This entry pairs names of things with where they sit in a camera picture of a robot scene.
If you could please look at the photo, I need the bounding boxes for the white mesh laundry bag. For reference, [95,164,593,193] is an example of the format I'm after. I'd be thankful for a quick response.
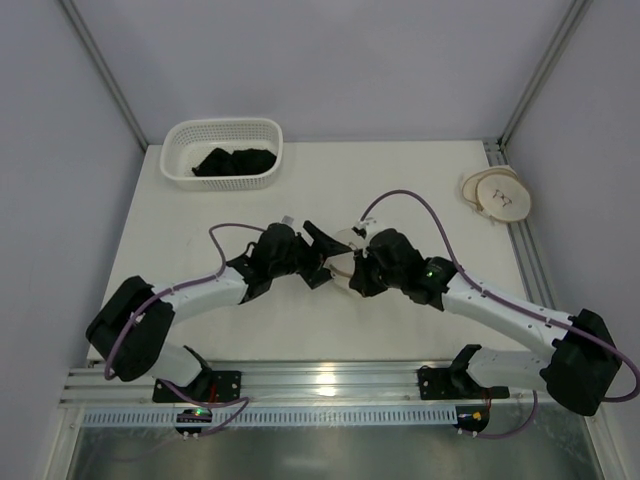
[323,228,374,296]

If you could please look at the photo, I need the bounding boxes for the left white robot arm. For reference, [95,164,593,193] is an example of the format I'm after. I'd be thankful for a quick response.
[86,222,350,399]

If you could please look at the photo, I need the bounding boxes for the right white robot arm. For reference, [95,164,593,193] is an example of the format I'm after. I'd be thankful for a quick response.
[348,226,622,416]

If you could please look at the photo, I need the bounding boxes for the black bra in basket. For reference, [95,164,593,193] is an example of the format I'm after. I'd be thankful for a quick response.
[192,148,277,177]

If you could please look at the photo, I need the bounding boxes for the white plastic basket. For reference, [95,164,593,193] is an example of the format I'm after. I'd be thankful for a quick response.
[159,118,283,191]

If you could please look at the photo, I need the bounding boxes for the left controller board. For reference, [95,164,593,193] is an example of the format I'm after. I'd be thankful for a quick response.
[174,407,212,438]

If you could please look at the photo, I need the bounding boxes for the controller board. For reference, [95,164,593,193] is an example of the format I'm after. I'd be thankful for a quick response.
[174,407,212,438]
[453,408,490,437]

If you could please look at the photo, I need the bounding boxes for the right controller board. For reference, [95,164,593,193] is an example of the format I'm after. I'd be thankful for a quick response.
[453,408,490,437]

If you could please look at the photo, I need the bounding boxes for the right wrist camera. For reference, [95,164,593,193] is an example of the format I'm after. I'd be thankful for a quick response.
[351,217,377,239]

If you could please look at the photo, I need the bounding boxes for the aluminium front rail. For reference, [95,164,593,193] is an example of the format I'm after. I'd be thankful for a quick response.
[59,361,531,407]

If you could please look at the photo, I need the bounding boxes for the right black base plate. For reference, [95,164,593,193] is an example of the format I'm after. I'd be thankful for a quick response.
[416,364,510,400]

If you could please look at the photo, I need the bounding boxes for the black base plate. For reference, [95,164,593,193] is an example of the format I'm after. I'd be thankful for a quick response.
[152,368,242,404]
[416,364,510,400]

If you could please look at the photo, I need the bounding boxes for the slotted grey cable duct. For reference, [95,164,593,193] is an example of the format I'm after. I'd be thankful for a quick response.
[81,405,457,428]

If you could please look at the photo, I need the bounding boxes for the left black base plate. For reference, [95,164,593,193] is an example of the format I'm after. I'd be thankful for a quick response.
[152,368,242,404]

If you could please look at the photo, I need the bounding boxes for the right aluminium side rail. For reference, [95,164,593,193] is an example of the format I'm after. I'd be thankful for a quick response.
[482,139,576,361]

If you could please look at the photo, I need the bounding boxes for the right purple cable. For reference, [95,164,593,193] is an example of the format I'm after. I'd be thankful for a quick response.
[362,189,640,441]

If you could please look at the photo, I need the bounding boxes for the right aluminium frame post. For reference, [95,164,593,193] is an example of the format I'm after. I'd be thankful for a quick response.
[498,0,593,151]

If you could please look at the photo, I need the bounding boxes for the aluminium frame post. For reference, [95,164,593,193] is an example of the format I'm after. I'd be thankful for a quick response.
[55,0,150,152]
[498,0,593,151]

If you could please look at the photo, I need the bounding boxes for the left aluminium frame post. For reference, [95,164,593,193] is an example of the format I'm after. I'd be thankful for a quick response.
[55,0,150,152]

